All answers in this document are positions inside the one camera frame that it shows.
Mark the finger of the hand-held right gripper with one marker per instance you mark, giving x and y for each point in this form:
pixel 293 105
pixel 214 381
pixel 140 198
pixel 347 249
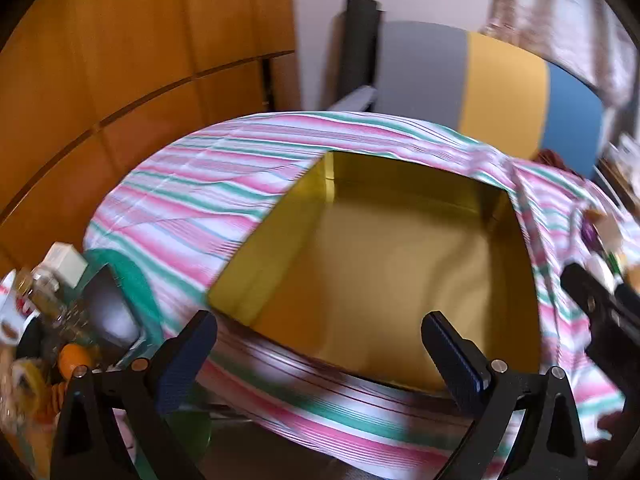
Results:
pixel 587 295

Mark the black tablet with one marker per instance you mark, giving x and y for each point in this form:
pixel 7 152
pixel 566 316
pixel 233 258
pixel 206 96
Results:
pixel 110 310

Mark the small white carton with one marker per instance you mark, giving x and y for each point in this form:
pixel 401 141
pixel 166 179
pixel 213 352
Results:
pixel 62 265

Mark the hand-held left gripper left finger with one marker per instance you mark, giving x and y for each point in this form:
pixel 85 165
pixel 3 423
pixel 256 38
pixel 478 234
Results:
pixel 184 362

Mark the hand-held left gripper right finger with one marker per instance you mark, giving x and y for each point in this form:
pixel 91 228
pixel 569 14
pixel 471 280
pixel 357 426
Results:
pixel 456 362

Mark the purple packet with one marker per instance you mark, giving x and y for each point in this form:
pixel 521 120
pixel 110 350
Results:
pixel 591 234

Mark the glass jar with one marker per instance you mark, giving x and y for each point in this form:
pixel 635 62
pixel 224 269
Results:
pixel 42 292

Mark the orange round object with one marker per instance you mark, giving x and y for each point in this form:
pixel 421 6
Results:
pixel 75 357

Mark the gold tin box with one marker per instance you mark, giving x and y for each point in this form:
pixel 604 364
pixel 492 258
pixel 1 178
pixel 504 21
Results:
pixel 380 270

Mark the beige patterned curtain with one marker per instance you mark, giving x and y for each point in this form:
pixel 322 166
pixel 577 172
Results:
pixel 560 10

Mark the wooden wardrobe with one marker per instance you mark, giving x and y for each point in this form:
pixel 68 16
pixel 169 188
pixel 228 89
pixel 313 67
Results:
pixel 125 75

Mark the pink green striped cloth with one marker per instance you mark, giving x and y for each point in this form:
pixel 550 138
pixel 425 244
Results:
pixel 200 195

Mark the red brown cloth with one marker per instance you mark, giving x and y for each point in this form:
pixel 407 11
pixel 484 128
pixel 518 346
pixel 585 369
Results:
pixel 560 162

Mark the grey yellow blue chair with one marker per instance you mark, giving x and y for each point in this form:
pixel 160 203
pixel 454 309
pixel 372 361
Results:
pixel 500 90

